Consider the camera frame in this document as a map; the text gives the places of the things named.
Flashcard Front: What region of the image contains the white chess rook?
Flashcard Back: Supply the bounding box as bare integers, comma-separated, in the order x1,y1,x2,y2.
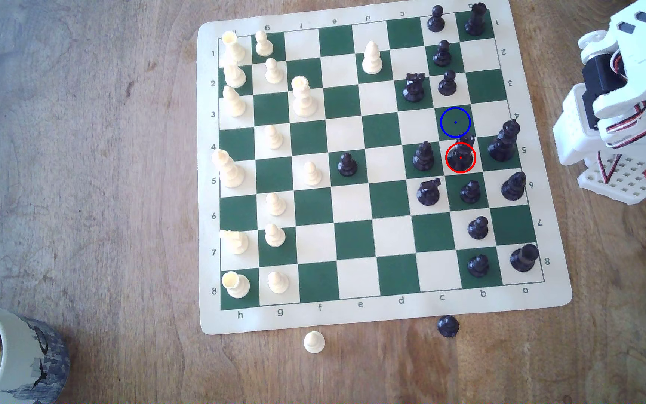
221,271,251,299
221,31,247,64

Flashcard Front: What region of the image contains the white chess knight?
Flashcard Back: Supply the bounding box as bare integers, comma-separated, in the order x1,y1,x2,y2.
221,229,250,255
223,61,247,89

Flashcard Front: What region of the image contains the black chess rook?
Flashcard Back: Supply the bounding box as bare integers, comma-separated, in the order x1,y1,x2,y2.
464,3,488,37
510,244,540,273

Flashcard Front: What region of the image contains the black chess knight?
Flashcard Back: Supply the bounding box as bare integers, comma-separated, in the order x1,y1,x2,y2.
416,178,443,206
403,72,426,103

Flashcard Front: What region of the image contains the printed ceramic mug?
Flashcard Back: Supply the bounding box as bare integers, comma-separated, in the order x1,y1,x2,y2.
0,300,71,404

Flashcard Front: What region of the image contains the black chess king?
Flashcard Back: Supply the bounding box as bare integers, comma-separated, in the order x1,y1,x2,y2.
447,134,476,172

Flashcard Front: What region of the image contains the white chess bishop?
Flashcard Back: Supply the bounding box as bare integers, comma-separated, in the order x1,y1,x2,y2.
362,41,384,75
222,85,247,117

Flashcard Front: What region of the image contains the green white chess mat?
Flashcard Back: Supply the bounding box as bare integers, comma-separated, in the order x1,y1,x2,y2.
197,0,573,336

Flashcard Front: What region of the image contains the black chess queen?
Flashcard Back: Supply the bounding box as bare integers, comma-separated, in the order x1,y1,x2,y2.
488,119,521,162

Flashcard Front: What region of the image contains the white perforated base plate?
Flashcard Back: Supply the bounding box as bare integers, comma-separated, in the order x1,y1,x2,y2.
577,154,646,205

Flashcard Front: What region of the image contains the black chess bishop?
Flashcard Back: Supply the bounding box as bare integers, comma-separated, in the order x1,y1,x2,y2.
501,171,527,202
412,141,435,172

